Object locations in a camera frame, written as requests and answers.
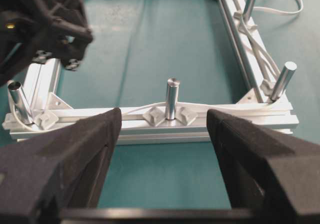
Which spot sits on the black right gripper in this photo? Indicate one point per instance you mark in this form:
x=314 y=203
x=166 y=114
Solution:
x=34 y=31

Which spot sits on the silver pin corner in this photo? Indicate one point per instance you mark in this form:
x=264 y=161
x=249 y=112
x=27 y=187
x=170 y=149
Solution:
x=20 y=101
x=283 y=80

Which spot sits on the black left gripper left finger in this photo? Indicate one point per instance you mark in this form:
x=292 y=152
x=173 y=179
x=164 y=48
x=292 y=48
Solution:
x=64 y=168

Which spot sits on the silver pin centre front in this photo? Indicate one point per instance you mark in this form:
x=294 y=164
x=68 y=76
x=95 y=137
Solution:
x=172 y=91

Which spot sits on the aluminium extrusion frame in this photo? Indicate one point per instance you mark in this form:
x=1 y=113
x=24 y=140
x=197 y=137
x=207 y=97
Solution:
x=138 y=46

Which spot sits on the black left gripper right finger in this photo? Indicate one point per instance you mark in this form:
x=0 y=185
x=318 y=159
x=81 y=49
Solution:
x=272 y=175

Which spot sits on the silver pin mid rail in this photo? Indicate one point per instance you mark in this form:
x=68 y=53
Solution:
x=249 y=6

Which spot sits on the silver pin front left corner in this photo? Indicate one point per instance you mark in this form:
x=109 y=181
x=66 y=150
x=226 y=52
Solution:
x=20 y=101

